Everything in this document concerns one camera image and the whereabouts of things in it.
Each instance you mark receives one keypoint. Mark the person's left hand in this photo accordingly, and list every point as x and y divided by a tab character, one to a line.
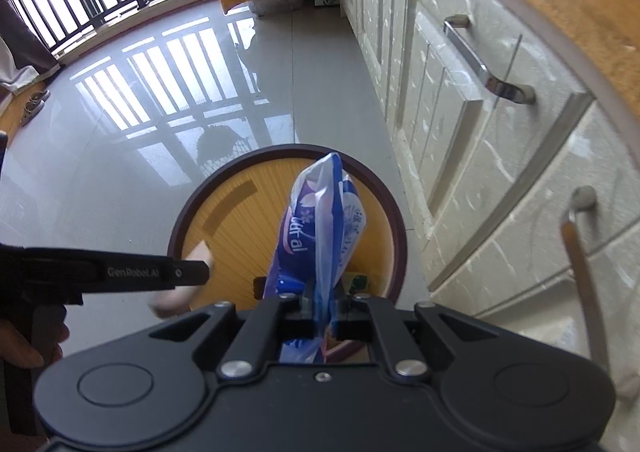
15	342

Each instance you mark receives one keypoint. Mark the yellow bin with dark rim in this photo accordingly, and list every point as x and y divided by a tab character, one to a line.
235	232

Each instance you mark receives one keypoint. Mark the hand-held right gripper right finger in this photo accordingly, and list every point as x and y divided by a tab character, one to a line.
350	312

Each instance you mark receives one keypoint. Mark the dark brown curtain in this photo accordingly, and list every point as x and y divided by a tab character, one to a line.
25	42

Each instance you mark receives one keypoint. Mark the pale pink paper piece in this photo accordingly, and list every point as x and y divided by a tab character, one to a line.
175	302

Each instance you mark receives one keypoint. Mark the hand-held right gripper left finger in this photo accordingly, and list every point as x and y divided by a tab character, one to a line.
302	307

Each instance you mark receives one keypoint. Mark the blue and white plastic wrapper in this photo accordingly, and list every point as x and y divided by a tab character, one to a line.
310	232

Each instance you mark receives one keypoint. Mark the cream bed drawer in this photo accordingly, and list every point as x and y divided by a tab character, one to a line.
450	132
510	242

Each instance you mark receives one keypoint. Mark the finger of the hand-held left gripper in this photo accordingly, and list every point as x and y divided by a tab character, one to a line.
190	273

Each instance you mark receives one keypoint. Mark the cream bed base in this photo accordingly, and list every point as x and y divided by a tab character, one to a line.
380	7

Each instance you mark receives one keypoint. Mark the teal snack wrapper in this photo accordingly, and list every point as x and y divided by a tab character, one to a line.
357	283

